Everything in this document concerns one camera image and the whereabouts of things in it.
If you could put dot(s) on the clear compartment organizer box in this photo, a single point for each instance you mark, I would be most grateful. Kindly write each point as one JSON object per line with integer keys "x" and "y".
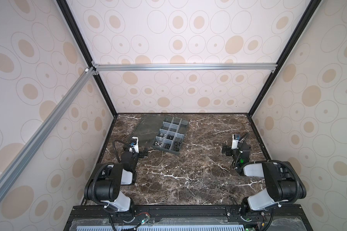
{"x": 163, "y": 133}

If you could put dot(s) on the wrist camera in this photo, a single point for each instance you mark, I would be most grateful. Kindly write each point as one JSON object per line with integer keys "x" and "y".
{"x": 235, "y": 140}
{"x": 134, "y": 145}

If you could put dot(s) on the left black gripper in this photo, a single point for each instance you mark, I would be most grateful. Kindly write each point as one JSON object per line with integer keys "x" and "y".
{"x": 141, "y": 155}

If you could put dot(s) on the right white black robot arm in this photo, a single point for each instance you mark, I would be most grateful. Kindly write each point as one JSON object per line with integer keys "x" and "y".
{"x": 283, "y": 185}

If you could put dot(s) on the diagonal aluminium frame bar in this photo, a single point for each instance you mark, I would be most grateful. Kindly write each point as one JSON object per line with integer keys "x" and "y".
{"x": 16, "y": 167}

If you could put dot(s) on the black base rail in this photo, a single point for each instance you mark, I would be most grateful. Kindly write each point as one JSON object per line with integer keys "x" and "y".
{"x": 188, "y": 218}

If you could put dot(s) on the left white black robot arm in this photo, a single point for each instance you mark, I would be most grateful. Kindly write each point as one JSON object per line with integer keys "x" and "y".
{"x": 103, "y": 186}

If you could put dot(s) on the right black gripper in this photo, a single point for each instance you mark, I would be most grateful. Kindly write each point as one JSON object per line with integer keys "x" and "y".
{"x": 227, "y": 149}

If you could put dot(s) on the horizontal aluminium frame bar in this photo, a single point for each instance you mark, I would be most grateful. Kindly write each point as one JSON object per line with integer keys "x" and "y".
{"x": 184, "y": 67}

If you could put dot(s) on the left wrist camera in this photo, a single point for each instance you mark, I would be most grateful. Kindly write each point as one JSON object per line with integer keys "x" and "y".
{"x": 134, "y": 145}

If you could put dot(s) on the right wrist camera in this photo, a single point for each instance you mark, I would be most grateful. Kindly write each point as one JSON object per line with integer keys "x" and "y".
{"x": 235, "y": 140}

